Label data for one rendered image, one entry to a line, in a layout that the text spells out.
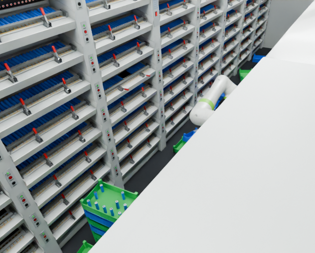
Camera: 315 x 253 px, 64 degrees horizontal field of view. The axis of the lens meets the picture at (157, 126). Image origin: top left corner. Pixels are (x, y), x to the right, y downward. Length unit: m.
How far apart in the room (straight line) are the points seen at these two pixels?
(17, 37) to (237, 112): 1.29
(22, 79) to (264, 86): 1.31
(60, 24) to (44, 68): 0.25
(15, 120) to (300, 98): 1.39
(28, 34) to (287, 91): 1.32
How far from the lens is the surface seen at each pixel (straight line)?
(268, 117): 0.17
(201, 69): 3.12
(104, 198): 1.75
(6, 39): 1.39
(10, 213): 1.78
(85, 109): 1.76
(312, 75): 0.23
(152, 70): 2.21
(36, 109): 1.52
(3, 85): 1.41
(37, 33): 1.44
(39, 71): 1.48
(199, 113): 1.58
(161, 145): 2.68
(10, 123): 1.48
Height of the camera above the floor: 1.81
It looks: 36 degrees down
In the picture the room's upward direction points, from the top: 4 degrees counter-clockwise
